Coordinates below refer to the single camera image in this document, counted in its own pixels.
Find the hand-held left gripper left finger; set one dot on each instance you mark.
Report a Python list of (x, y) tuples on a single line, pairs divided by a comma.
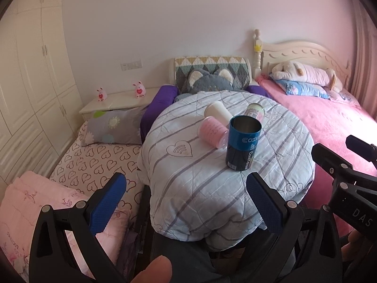
[(107, 205)]

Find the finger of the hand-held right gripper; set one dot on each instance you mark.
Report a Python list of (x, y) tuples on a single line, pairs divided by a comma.
[(330, 159), (360, 147)]

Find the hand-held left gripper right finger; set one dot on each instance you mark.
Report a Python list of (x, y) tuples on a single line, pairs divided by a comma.
[(265, 205)]

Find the blue and black tin cup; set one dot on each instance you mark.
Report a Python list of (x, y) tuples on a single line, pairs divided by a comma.
[(243, 144)]

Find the pink plastic cup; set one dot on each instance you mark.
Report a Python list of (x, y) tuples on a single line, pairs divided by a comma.
[(212, 132)]

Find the white plastic cup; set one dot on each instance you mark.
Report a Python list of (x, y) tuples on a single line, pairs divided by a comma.
[(218, 112)]

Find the person's right hand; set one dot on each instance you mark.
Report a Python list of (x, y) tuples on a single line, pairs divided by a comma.
[(352, 241)]

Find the person's left hand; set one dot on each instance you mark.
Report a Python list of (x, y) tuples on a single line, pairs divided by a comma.
[(157, 271)]

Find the pink fleece blanket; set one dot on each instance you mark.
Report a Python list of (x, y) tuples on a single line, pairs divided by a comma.
[(324, 123)]

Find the heart-print bed sheet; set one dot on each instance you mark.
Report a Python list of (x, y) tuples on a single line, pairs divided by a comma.
[(97, 162)]

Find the pink printed pillow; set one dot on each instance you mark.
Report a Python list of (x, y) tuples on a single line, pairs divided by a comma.
[(346, 96)]

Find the blue printed pillow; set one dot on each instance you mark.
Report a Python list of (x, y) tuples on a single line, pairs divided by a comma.
[(300, 89)]

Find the grey floral pillow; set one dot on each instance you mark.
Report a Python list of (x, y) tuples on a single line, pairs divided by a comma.
[(115, 126)]

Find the light blue striped quilt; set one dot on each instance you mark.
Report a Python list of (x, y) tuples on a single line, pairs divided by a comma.
[(182, 177)]

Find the pale pink folded quilt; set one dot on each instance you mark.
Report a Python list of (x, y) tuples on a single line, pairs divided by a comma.
[(26, 200)]

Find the pink labelled tin can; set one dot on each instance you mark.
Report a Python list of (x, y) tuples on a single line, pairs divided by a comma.
[(255, 112)]

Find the pink curtain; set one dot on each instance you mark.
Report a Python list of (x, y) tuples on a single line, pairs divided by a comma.
[(365, 59)]

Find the cream and pink plush dog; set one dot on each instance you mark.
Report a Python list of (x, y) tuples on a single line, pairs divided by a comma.
[(306, 72)]

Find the dark cloth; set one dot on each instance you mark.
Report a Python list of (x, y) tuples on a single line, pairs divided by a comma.
[(188, 261)]

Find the purple bed bumper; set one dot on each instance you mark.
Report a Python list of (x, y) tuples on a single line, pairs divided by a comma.
[(256, 90), (157, 103)]

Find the cream nightstand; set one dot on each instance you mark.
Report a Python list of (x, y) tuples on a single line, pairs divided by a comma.
[(117, 101)]

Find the small pink rabbit toy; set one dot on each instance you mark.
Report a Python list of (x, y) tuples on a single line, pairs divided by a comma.
[(102, 95)]

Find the large cream carved headboard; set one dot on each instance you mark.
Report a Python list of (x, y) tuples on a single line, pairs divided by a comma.
[(306, 51)]

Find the large pink rabbit toy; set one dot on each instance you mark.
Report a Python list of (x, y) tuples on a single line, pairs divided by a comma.
[(139, 90)]

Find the grey cat-shaped pillow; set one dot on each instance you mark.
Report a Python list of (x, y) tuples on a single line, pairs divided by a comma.
[(209, 81)]

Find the cream wardrobe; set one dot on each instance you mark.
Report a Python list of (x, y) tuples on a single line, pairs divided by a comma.
[(32, 79)]

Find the diamond-patterned headboard cover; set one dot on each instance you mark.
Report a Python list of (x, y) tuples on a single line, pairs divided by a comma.
[(212, 63)]

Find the white wall socket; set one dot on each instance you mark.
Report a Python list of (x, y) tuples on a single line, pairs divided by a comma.
[(125, 66)]

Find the white wall switch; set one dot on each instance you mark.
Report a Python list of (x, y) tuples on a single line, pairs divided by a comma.
[(136, 64)]

